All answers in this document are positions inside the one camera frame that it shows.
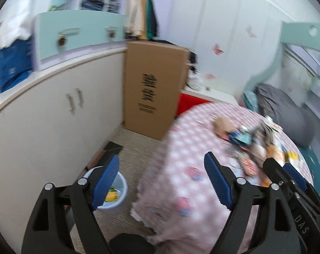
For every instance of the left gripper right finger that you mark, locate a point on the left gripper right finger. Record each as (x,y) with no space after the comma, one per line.
(275,230)

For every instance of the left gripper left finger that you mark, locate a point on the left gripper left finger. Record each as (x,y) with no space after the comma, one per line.
(47,230)

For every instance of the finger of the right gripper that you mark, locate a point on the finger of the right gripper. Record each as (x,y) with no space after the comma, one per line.
(295,176)
(275,172)

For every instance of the light blue trash bin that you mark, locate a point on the light blue trash bin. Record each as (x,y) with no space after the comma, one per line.
(115,193)

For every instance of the teal bed sheet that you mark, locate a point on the teal bed sheet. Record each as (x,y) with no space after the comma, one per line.
(313,164)

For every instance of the grey folded quilt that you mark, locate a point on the grey folded quilt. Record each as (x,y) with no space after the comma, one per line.
(297,123)

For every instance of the pink checkered bed cover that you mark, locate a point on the pink checkered bed cover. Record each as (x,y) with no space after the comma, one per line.
(175,196)

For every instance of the brown paper ball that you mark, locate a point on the brown paper ball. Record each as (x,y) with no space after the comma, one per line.
(222,125)

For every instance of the white curved cabinet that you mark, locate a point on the white curved cabinet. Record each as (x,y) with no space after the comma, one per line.
(51,131)

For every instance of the red storage bench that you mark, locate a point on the red storage bench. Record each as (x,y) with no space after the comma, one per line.
(189,98)

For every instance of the white plastic bag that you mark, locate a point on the white plastic bag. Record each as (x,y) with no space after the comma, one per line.
(195,80)

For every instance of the large brown cardboard box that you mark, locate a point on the large brown cardboard box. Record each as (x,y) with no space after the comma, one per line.
(154,74)

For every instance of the teal drawer unit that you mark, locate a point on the teal drawer unit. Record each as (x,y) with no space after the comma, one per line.
(65,34)

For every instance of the blue and white bag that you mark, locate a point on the blue and white bag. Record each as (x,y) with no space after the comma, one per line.
(16,43)

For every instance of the hanging clothes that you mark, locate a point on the hanging clothes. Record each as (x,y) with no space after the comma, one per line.
(142,21)

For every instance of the teal bed headboard frame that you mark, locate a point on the teal bed headboard frame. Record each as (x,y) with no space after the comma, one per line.
(301,41)

